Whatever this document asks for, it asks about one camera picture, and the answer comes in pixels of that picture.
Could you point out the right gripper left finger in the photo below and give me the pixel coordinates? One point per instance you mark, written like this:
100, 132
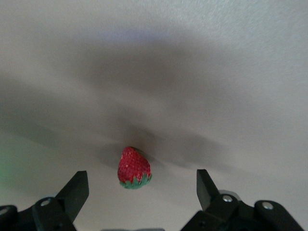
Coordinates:
60, 209

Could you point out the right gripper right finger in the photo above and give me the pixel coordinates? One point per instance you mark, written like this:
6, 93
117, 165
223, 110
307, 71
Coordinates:
223, 211

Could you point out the red strawberry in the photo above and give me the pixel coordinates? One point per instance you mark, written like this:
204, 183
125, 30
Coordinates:
133, 166

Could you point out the brown table cover mat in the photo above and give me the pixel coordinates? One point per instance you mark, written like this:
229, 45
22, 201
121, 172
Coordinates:
154, 48

